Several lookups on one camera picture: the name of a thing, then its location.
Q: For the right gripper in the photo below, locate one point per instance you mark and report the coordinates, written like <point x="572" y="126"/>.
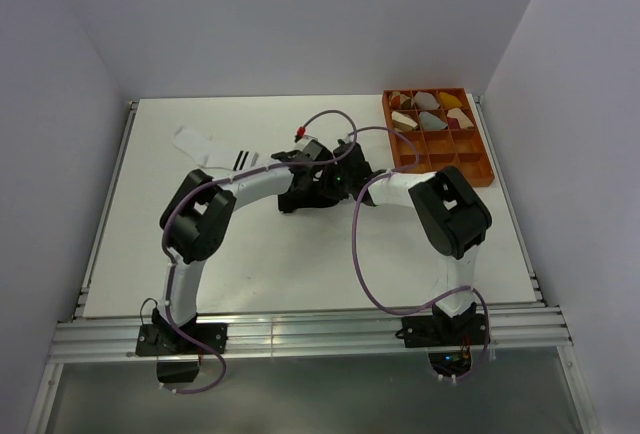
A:
<point x="333" y="193"/>

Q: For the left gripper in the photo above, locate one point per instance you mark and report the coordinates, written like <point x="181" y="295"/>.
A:
<point x="296" y="196"/>

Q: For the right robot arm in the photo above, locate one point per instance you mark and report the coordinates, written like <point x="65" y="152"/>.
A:
<point x="453" y="217"/>

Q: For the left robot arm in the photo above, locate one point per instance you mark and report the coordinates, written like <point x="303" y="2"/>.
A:
<point x="195" y="223"/>

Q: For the white brown rolled sock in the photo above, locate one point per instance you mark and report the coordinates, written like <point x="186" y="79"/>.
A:
<point x="403" y="122"/>

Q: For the brown orange rolled sock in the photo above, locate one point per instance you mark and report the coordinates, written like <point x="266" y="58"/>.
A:
<point x="400" y="100"/>

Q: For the grey teal rolled sock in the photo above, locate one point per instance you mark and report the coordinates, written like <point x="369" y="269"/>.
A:
<point x="431" y="122"/>

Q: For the grey white rolled sock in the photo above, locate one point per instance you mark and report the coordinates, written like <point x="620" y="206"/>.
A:
<point x="425" y="101"/>

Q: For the orange compartment tray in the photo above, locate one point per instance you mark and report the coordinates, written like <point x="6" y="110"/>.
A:
<point x="424" y="151"/>

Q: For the pink maroon rolled sock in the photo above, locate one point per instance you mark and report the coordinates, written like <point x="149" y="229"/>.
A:
<point x="457" y="119"/>

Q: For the white sock black stripes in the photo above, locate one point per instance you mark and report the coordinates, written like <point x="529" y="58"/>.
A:
<point x="209" y="154"/>

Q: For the yellow rolled sock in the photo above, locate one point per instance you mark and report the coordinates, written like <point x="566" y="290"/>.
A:
<point x="450" y="101"/>

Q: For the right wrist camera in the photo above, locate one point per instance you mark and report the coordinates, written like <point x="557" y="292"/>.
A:
<point x="345" y="145"/>

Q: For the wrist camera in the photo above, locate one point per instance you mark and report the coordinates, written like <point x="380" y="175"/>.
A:
<point x="306" y="144"/>
<point x="345" y="145"/>

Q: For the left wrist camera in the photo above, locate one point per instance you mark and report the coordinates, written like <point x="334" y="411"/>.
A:
<point x="306" y="144"/>

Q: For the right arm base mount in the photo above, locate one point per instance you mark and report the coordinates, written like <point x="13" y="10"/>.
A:
<point x="440" y="331"/>

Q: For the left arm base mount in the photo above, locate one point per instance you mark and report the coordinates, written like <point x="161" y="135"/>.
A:
<point x="154" y="341"/>

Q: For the aluminium front rail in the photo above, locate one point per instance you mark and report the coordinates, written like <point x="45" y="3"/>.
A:
<point x="303" y="334"/>

